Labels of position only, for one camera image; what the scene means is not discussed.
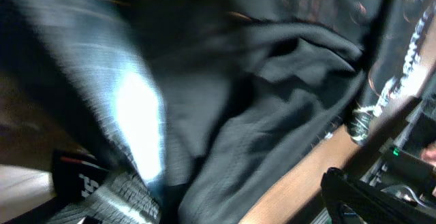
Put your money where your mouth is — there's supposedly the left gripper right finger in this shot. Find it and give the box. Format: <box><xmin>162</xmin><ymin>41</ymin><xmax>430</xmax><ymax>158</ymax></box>
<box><xmin>321</xmin><ymin>167</ymin><xmax>435</xmax><ymax>224</ymax></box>

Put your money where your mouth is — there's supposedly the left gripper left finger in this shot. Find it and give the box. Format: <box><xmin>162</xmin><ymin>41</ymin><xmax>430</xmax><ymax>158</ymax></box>
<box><xmin>46</xmin><ymin>172</ymin><xmax>161</xmax><ymax>224</ymax></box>

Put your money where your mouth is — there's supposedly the black orange patterned sports jersey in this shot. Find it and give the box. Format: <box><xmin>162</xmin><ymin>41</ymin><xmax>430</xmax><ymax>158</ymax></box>
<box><xmin>1</xmin><ymin>0</ymin><xmax>435</xmax><ymax>223</ymax></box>

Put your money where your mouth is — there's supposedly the black aluminium mounting rail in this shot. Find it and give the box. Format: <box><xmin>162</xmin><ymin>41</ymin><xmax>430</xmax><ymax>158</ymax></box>
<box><xmin>313</xmin><ymin>70</ymin><xmax>436</xmax><ymax>224</ymax></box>

